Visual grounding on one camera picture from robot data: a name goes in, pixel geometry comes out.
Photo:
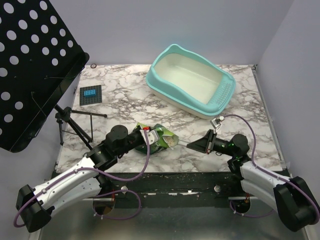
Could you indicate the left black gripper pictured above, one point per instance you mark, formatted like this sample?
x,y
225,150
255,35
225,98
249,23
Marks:
x,y
138,131

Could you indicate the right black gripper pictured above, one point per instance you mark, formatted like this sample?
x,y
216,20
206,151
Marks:
x,y
211,141

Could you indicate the clear plastic scoop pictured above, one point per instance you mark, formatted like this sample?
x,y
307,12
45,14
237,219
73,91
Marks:
x,y
180,143

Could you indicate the green litter bag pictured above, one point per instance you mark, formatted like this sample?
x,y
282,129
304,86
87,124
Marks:
x,y
160,145

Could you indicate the teal white litter box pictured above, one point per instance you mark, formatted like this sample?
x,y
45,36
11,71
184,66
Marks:
x,y
190,82

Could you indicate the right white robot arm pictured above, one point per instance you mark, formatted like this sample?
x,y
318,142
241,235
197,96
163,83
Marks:
x,y
291,198

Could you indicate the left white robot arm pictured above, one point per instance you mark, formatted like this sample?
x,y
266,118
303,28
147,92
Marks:
x,y
37,205

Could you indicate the beige litter pellets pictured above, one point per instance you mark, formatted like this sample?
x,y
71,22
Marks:
x,y
169,140

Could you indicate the black stand tripod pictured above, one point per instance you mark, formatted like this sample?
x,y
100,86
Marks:
x,y
64,116

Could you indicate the dark grey lego baseplate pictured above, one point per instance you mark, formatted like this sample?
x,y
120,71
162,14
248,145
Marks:
x,y
93,100

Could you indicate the blue lego brick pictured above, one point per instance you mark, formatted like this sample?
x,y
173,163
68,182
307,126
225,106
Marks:
x,y
89,93

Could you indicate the black perforated music stand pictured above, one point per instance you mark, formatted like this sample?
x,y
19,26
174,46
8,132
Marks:
x,y
39,60

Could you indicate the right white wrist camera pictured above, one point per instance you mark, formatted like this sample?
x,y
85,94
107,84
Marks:
x,y
217,123

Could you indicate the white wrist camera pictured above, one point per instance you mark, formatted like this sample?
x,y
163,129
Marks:
x,y
217,123
149,136

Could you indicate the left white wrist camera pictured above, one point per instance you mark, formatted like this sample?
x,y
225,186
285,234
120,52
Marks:
x,y
149,136

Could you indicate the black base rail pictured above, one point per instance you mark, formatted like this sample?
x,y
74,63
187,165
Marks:
x,y
177,190

